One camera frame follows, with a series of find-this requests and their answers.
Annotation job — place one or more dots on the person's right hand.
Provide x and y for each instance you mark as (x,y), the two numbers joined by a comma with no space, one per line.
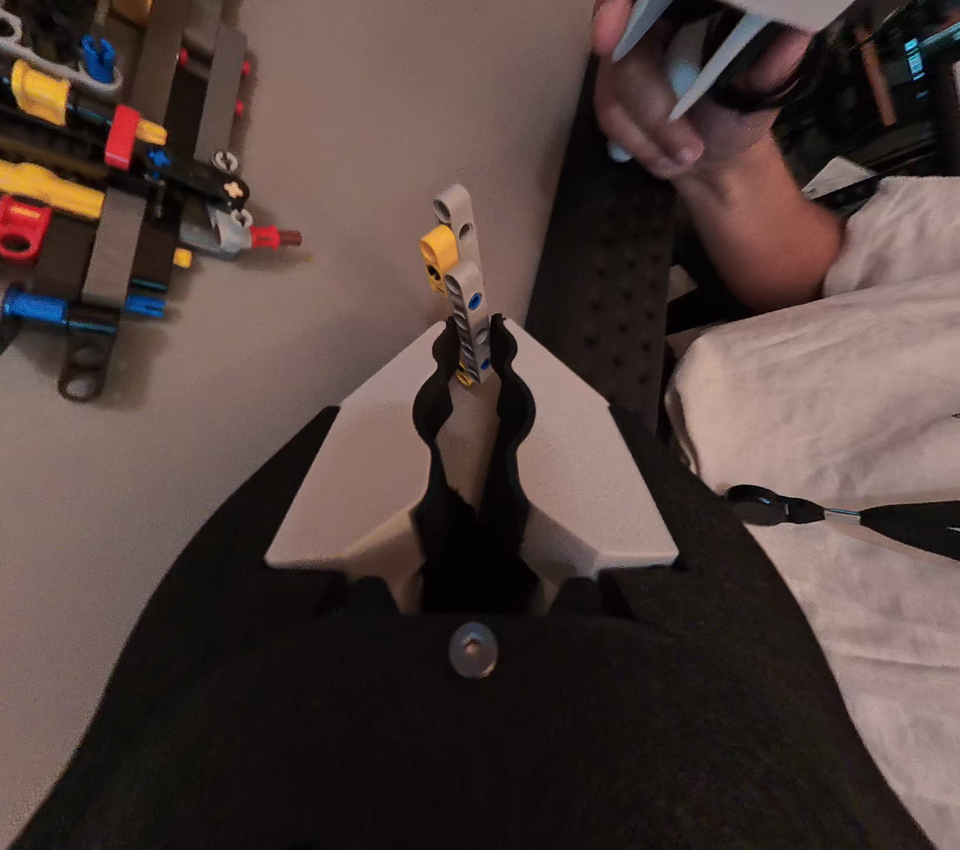
(645,108)

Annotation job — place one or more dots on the lego chassis model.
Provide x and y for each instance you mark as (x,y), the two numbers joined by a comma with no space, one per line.
(120,243)

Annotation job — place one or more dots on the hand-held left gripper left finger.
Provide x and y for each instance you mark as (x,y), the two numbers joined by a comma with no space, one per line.
(345,490)

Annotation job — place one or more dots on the yellow lego connector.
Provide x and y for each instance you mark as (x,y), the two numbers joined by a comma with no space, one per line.
(463,378)
(439,250)

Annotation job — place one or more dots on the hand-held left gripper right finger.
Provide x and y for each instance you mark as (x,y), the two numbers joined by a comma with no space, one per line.
(600,490)

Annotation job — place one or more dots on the person's white shirt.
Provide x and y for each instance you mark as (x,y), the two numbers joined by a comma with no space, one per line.
(825,415)

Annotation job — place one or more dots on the long grey lego beam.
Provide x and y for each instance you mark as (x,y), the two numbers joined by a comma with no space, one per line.
(456,205)

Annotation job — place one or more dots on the black perforated mat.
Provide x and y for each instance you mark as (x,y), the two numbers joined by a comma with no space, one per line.
(600,265)

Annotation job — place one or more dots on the short grey lego beam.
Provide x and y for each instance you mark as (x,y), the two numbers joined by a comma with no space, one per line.
(465,325)

